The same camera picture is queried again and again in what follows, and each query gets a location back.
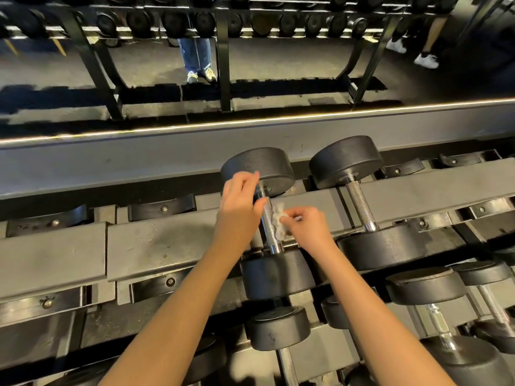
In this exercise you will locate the reflected row of dumbbell heads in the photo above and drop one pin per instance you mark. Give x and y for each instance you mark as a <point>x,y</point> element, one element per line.
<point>139,22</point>

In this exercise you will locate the large wall mirror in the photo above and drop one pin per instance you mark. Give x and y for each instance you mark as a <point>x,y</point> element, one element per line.
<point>281,60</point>

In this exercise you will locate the person's left thumb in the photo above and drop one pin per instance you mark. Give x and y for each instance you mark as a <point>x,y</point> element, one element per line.
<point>260,209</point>

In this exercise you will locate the black plastic rack cradles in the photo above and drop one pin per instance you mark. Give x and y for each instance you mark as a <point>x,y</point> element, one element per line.
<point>161,209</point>

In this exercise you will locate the white tissue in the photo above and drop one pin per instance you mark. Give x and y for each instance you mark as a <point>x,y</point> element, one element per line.
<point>277,219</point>

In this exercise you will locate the person's right hand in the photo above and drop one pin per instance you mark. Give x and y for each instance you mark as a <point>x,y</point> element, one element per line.
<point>314,233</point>

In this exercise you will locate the person's left hand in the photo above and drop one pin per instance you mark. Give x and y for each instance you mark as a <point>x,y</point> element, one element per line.
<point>235,221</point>

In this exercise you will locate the person's left forearm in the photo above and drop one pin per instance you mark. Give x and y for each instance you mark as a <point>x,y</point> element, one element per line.
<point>181,317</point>

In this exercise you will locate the group of black dumbbells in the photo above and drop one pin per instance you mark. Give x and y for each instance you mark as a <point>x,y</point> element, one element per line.
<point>362,160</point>

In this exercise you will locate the grey metal weight rack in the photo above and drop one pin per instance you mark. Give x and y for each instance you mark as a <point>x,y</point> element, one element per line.
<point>60,257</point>

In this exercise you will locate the person's right forearm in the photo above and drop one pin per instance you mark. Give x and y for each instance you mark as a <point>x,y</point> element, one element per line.
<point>374,317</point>

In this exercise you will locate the person's right fingers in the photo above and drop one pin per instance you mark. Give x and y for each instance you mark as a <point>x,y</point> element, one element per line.
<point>291,221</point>

